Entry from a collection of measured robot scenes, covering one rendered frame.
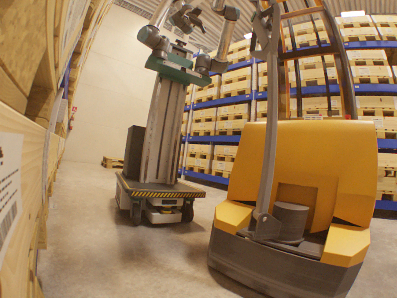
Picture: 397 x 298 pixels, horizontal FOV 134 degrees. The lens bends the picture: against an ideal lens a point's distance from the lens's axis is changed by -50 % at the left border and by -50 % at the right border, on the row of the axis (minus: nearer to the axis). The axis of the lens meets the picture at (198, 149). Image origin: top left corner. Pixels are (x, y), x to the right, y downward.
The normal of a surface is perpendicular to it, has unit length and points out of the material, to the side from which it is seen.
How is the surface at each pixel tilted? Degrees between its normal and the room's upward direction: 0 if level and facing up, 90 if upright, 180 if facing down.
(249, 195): 90
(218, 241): 90
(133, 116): 90
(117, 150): 90
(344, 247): 22
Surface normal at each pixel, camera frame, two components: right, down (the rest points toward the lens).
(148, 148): 0.54, 0.02
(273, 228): 0.03, -0.06
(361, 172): -0.65, -0.40
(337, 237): -0.15, -0.97
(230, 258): -0.71, -0.13
